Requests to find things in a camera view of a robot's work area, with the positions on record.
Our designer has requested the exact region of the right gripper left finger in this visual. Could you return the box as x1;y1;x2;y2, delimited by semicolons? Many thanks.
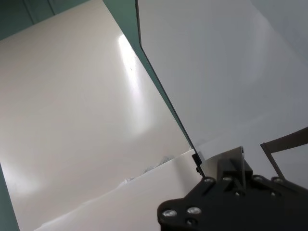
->
192;152;205;180

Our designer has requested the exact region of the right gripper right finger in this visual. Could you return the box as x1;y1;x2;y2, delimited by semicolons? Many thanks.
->
206;145;254;188

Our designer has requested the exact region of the black robot print poster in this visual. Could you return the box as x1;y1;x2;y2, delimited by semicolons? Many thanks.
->
135;0;308;170

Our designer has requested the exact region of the black tape frame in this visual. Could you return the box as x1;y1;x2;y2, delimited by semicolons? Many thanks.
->
260;127;308;179

